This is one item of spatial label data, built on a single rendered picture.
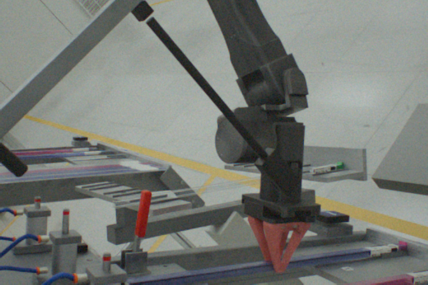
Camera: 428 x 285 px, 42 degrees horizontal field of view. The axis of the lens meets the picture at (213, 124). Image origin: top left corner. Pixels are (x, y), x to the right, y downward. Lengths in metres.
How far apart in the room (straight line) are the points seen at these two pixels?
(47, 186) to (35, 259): 0.92
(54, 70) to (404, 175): 0.97
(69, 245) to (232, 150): 0.26
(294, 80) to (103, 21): 0.37
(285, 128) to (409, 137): 0.65
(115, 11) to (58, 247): 0.22
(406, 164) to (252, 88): 0.60
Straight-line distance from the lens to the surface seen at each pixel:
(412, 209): 2.07
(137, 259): 0.74
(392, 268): 0.87
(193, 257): 0.81
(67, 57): 0.42
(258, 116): 0.72
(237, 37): 0.76
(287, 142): 0.73
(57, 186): 1.52
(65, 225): 0.52
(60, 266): 0.52
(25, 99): 0.41
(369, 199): 2.20
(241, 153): 0.68
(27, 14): 8.31
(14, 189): 1.50
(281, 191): 0.52
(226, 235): 1.11
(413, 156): 1.30
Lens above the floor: 1.41
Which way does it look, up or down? 24 degrees down
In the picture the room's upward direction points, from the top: 41 degrees counter-clockwise
